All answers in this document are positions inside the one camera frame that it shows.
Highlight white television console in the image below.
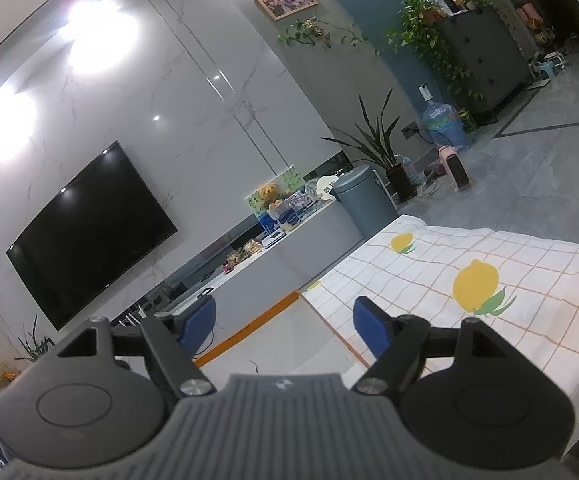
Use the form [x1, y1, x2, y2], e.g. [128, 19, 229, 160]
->
[110, 195, 365, 331]

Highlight black flat television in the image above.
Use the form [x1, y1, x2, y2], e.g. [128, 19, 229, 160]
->
[6, 141, 178, 331]

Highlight orange storage box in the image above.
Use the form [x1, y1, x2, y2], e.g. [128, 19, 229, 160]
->
[192, 290, 350, 386]

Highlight small spiky potted plant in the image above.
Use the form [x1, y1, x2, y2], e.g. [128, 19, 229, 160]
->
[14, 315, 53, 361]

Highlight leafy pothos plant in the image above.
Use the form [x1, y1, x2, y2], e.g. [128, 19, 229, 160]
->
[384, 0, 485, 103]

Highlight grey drawer cabinet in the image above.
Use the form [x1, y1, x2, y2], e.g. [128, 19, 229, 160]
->
[432, 6, 533, 126]

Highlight long-leaf potted plant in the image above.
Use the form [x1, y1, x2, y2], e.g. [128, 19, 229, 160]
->
[319, 89, 417, 203]

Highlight pink space heater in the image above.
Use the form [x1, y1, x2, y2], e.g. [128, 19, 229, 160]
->
[438, 145, 474, 192]

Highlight green printed card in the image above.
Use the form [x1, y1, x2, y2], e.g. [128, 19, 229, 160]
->
[247, 165, 303, 211]

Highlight brown teddy bear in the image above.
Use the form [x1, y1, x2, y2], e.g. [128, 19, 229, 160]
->
[257, 183, 281, 211]

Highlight grey-blue trash bin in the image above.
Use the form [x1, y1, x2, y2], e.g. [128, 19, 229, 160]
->
[332, 164, 399, 237]

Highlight blue water jug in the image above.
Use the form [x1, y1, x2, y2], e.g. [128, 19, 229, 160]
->
[422, 101, 470, 153]

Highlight checked lemon blanket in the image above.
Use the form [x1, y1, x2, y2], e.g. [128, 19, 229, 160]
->
[302, 214, 579, 466]

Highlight dried flower bunch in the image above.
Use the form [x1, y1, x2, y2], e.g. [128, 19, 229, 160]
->
[0, 357, 20, 388]

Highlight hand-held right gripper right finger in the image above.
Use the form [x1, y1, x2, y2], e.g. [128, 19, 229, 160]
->
[352, 296, 513, 397]

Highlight trailing green vine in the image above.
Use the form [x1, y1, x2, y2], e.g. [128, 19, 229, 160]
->
[277, 16, 380, 56]

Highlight blue printed boxes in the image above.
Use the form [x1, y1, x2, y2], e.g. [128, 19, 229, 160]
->
[260, 205, 300, 231]

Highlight small white desk fan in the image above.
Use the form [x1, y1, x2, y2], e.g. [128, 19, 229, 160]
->
[304, 175, 340, 201]

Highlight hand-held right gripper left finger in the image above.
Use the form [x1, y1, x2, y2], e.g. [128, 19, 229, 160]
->
[58, 294, 218, 400]

